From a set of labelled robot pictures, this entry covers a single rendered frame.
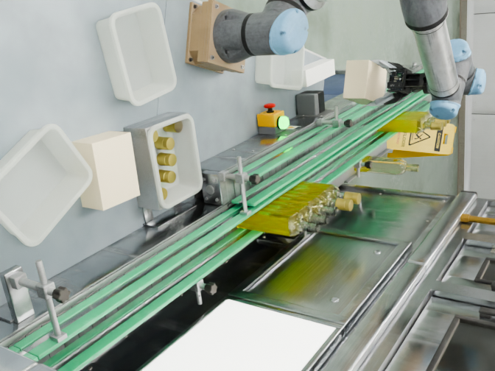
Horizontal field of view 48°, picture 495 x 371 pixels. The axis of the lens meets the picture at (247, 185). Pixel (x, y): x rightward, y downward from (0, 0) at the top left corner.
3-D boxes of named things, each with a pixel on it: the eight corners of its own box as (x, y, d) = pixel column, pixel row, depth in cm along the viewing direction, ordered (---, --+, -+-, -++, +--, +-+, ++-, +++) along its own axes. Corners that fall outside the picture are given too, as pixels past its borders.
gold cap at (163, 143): (152, 138, 148) (165, 138, 146) (162, 135, 151) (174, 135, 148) (155, 151, 149) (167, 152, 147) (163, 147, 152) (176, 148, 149)
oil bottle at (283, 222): (235, 227, 165) (298, 238, 153) (233, 210, 163) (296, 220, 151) (245, 220, 169) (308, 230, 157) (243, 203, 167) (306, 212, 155)
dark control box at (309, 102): (296, 115, 214) (315, 115, 209) (294, 94, 211) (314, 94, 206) (306, 110, 220) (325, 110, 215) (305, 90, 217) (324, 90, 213)
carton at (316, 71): (291, 71, 207) (305, 70, 204) (320, 59, 226) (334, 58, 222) (292, 87, 210) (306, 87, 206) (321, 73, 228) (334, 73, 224)
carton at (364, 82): (346, 60, 177) (368, 59, 172) (365, 69, 190) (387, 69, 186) (342, 98, 177) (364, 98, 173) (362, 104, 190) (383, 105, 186)
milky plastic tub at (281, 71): (250, 34, 186) (272, 32, 181) (284, 43, 204) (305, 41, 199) (248, 87, 188) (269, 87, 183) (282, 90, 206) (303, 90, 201)
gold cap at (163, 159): (155, 154, 149) (167, 155, 147) (163, 150, 152) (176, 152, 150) (157, 166, 151) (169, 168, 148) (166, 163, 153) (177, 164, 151)
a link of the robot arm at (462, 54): (462, 68, 146) (469, 93, 154) (472, 34, 149) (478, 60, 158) (432, 68, 150) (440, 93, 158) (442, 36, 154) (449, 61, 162)
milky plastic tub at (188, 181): (138, 207, 149) (163, 212, 144) (123, 126, 141) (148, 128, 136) (181, 186, 162) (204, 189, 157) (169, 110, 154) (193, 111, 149)
